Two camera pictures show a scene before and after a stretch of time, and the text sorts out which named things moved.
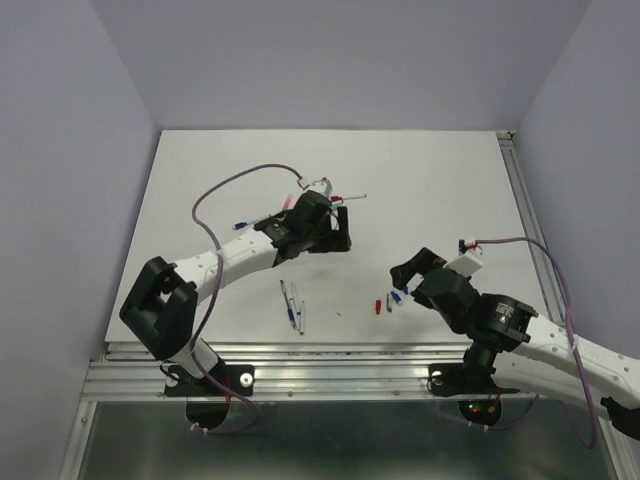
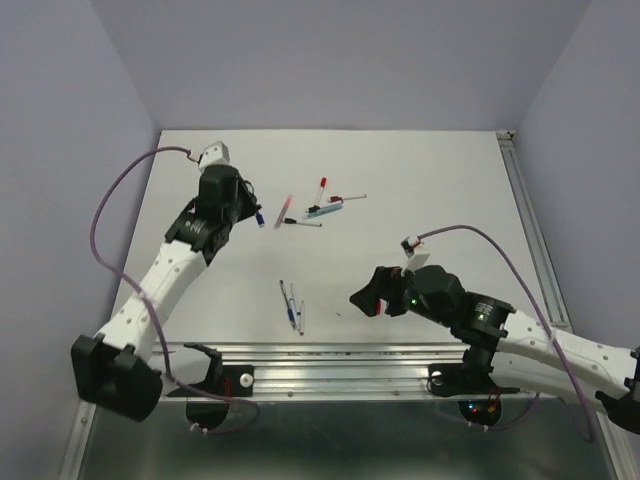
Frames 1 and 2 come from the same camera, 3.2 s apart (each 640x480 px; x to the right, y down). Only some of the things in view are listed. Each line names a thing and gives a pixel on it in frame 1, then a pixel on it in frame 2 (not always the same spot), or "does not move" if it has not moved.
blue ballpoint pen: x=290 y=313 does not move
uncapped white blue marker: x=302 y=317 does not move
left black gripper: x=339 y=240 -> x=249 y=206
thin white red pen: x=340 y=199 does not move
